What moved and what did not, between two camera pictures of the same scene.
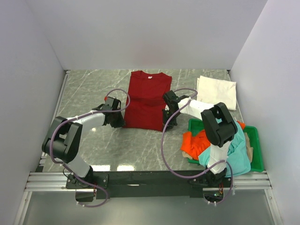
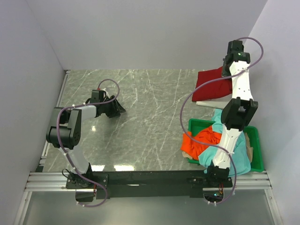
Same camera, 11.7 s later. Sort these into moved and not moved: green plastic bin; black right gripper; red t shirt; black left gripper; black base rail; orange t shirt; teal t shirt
Moved: black left gripper; red t shirt; black right gripper
Not moved: black base rail; green plastic bin; teal t shirt; orange t shirt
